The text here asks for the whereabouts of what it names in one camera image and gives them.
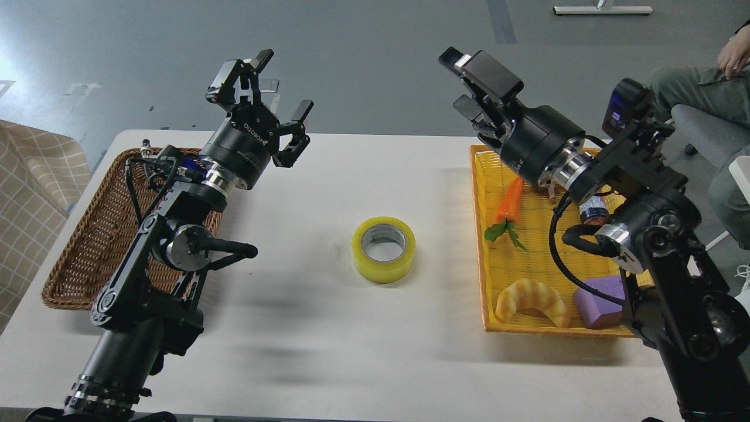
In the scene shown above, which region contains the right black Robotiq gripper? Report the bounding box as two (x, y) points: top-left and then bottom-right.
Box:
(439, 46), (588, 189)

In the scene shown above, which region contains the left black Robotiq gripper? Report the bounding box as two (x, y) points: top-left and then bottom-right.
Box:
(199, 50), (314, 190)

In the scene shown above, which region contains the yellow tape roll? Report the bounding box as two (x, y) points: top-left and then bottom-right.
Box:
(350, 216), (416, 285)

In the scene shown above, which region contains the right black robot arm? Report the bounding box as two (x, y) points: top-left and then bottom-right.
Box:
(439, 47), (748, 421)

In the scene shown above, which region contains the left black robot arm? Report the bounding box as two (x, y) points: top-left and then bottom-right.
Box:
(26, 50), (313, 421)

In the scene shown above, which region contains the brown toy animal figure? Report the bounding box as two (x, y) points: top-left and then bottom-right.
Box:
(536, 183), (560, 203)

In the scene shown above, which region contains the orange toy carrot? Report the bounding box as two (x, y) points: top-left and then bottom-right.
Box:
(484, 176), (528, 251)

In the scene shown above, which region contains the yellow plastic basket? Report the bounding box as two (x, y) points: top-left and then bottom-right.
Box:
(469, 144), (657, 339)

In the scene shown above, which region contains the small blue white can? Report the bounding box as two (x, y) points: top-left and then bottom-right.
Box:
(578, 195), (609, 227)

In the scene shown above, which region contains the brown wicker basket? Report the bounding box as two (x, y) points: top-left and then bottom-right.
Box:
(41, 148), (222, 311)

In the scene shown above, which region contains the toy croissant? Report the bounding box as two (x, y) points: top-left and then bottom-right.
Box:
(495, 278), (572, 328)

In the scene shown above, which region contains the beige checkered cloth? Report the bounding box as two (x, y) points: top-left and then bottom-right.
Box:
(1, 120), (91, 329)

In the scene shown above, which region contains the purple foam cube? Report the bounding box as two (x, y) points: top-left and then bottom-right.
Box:
(573, 275), (625, 329)

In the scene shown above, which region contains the person in green trousers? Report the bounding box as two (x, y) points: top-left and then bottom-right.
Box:
(647, 18), (750, 253)

